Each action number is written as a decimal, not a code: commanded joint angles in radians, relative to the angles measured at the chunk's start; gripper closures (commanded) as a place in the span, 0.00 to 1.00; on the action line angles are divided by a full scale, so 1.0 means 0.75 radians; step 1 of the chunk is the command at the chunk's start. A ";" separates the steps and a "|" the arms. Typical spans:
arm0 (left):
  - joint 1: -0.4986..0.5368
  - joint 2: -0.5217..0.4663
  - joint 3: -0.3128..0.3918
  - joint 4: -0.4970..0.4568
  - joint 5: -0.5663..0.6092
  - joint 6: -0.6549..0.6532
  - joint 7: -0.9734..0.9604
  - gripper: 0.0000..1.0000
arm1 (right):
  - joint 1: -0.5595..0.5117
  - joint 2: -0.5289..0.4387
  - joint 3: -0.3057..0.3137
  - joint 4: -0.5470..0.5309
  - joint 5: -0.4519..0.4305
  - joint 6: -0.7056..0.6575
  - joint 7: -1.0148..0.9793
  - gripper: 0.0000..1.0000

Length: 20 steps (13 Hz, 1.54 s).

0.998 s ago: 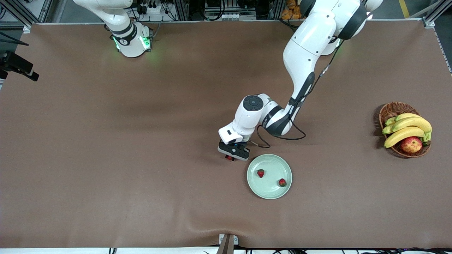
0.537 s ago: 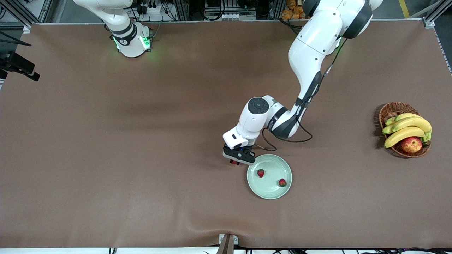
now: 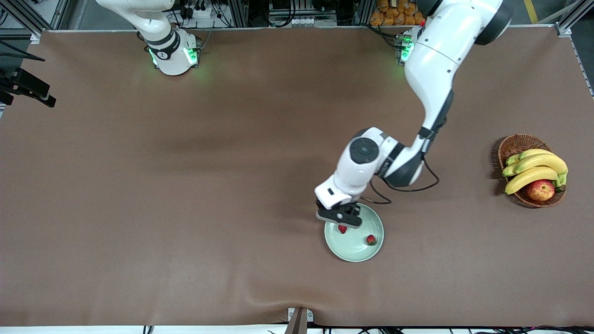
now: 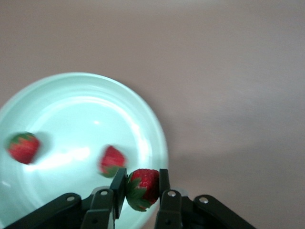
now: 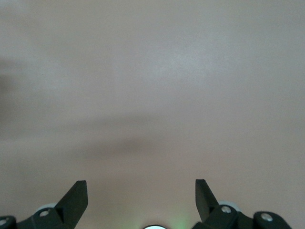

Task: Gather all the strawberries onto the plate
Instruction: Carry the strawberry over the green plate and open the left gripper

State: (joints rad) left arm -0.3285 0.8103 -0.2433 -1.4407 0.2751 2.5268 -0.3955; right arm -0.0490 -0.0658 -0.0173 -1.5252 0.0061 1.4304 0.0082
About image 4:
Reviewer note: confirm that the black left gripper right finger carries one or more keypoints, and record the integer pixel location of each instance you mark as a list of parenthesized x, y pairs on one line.
[(171, 205)]

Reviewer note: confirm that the red strawberry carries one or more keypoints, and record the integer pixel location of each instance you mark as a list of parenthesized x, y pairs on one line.
[(112, 162), (23, 148), (143, 188)]

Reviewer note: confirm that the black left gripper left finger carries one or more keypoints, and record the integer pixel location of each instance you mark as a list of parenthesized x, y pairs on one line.
[(100, 207)]

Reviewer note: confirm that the pale green round plate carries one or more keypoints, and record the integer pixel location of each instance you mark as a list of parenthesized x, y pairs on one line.
[(71, 114)]

